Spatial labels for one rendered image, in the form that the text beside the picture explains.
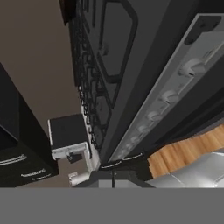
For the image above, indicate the grey stove knob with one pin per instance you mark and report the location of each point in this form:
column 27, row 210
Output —
column 134, row 139
column 125, row 147
column 169, row 96
column 155, row 115
column 191, row 68
column 143, row 128

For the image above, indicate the small white object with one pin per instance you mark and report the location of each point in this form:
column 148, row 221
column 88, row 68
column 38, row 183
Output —
column 77, row 178

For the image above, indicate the black stove with grates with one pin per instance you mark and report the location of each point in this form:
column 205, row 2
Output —
column 122, row 58

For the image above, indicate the black and white countertop appliance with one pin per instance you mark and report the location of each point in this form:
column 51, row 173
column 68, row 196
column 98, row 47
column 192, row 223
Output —
column 68, row 131

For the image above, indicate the black cupboard run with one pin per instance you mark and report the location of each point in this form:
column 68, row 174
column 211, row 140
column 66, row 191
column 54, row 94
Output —
column 20, row 140

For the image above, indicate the black drawer front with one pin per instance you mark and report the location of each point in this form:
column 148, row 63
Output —
column 128, row 164

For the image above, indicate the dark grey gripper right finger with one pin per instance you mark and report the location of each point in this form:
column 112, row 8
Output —
column 120, row 183

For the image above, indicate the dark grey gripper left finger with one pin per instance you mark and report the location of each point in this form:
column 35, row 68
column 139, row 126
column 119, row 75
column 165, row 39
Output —
column 105, row 183

